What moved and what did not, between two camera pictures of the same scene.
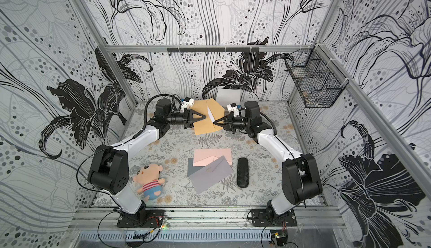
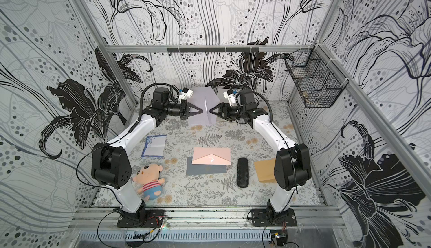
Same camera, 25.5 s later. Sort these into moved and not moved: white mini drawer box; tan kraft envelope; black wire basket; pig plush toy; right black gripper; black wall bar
Moved: right black gripper; tan kraft envelope
Not moved: pig plush toy; black wire basket; white mini drawer box; black wall bar
